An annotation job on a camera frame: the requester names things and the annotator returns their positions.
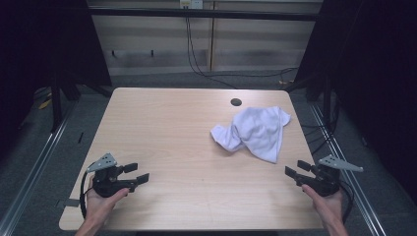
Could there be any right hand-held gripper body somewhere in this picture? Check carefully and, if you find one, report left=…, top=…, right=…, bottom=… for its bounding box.
left=303, top=154, right=365, bottom=198

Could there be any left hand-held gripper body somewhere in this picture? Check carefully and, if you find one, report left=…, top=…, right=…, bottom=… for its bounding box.
left=86, top=152, right=139, bottom=199

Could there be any white cloth with blue print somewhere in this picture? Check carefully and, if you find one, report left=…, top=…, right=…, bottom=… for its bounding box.
left=209, top=105, right=292, bottom=164

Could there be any person's right hand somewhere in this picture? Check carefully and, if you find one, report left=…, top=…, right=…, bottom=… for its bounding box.
left=301, top=183, right=345, bottom=228

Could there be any person's left hand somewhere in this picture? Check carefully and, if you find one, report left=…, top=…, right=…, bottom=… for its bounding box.
left=85, top=176, right=131, bottom=224

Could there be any black metal stand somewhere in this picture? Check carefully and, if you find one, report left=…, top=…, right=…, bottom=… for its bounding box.
left=49, top=73, right=64, bottom=134

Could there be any yellow object on floor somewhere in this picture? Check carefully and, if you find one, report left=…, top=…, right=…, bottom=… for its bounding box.
left=37, top=92, right=53, bottom=110

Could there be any black curtain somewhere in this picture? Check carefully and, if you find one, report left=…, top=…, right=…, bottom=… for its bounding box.
left=284, top=0, right=417, bottom=206
left=0, top=0, right=113, bottom=161

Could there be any black horizontal metal bar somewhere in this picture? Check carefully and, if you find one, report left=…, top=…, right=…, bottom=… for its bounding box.
left=88, top=7, right=325, bottom=23

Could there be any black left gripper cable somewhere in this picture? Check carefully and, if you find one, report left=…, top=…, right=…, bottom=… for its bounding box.
left=79, top=161, right=96, bottom=220

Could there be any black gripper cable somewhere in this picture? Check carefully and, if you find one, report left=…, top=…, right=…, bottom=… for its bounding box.
left=79, top=161, right=96, bottom=220
left=338, top=179, right=356, bottom=224

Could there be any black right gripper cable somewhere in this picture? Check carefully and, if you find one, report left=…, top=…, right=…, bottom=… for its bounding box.
left=338, top=179, right=356, bottom=224

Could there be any bundle of black floor cables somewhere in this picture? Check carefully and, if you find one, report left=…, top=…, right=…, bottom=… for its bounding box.
left=300, top=103, right=340, bottom=155

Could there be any metal floor rail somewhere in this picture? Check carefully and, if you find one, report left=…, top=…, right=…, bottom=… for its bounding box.
left=309, top=102, right=388, bottom=236
left=0, top=99, right=79, bottom=236

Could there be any black hanging cable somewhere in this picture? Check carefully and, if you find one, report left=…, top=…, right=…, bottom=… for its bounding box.
left=184, top=16, right=238, bottom=90

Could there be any wooden wall post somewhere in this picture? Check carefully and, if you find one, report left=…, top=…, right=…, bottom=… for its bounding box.
left=208, top=1, right=218, bottom=72

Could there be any white wall socket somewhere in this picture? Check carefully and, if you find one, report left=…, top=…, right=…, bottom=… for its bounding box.
left=179, top=0, right=205, bottom=10

